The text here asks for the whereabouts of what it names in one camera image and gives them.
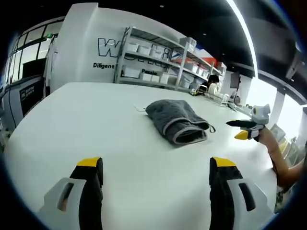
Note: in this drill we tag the grey towel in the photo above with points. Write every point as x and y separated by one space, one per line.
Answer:
178 122

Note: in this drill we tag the black machine cabinet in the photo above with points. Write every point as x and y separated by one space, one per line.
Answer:
24 88

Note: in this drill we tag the white storage bin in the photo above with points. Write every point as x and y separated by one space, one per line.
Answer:
165 77
132 47
146 76
131 71
143 49

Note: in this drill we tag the metal storage shelf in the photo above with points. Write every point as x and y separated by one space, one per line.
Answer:
168 60

